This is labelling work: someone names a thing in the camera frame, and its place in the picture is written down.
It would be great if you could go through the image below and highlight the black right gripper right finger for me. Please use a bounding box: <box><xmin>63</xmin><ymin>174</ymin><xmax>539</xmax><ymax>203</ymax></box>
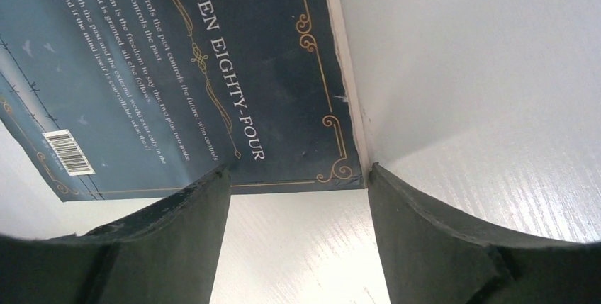
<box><xmin>368</xmin><ymin>164</ymin><xmax>600</xmax><ymax>303</ymax></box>

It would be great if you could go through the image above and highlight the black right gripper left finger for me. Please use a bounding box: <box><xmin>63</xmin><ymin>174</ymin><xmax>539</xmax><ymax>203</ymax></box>
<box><xmin>1</xmin><ymin>167</ymin><xmax>231</xmax><ymax>303</ymax></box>

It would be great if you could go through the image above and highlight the dark blue book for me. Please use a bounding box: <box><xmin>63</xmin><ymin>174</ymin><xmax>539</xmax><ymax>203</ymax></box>
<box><xmin>1</xmin><ymin>0</ymin><xmax>366</xmax><ymax>201</ymax></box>

